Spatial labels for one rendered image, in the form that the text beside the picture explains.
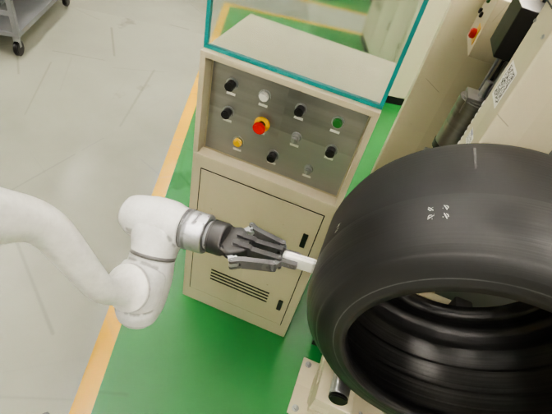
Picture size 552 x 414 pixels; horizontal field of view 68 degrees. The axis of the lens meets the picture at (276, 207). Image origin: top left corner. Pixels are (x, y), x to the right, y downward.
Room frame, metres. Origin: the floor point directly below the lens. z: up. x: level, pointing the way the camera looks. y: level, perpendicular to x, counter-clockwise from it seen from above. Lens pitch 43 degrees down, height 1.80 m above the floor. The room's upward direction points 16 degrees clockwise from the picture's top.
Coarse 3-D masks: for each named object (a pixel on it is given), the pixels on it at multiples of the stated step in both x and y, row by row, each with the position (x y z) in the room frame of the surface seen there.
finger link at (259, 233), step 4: (252, 224) 0.63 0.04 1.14; (256, 228) 0.62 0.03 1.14; (260, 228) 0.62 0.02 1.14; (256, 232) 0.61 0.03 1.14; (260, 232) 0.61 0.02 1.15; (264, 232) 0.61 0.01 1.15; (268, 232) 0.61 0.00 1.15; (256, 236) 0.61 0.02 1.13; (260, 236) 0.61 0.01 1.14; (264, 236) 0.61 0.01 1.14; (268, 236) 0.60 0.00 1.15; (272, 236) 0.61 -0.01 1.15; (276, 236) 0.61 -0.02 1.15; (264, 240) 0.61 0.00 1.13; (268, 240) 0.60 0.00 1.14; (272, 240) 0.60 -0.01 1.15; (276, 240) 0.60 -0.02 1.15; (280, 240) 0.60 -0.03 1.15; (284, 240) 0.60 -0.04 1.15; (280, 244) 0.59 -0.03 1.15; (284, 244) 0.59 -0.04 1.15
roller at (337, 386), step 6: (336, 378) 0.45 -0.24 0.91; (336, 384) 0.44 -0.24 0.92; (342, 384) 0.44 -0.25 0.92; (330, 390) 0.43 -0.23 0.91; (336, 390) 0.42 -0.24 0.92; (342, 390) 0.43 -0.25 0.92; (348, 390) 0.43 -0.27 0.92; (330, 396) 0.41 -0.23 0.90; (336, 396) 0.41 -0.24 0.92; (342, 396) 0.41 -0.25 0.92; (348, 396) 0.42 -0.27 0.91; (336, 402) 0.41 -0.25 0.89; (342, 402) 0.41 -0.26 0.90
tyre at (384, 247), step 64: (384, 192) 0.57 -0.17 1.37; (448, 192) 0.52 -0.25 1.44; (512, 192) 0.51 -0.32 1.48; (320, 256) 0.52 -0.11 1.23; (384, 256) 0.44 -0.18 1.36; (448, 256) 0.42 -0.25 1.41; (512, 256) 0.41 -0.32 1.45; (320, 320) 0.43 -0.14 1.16; (384, 320) 0.64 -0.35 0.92; (448, 320) 0.65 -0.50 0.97; (512, 320) 0.64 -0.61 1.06; (384, 384) 0.47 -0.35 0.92; (448, 384) 0.51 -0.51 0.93; (512, 384) 0.51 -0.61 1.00
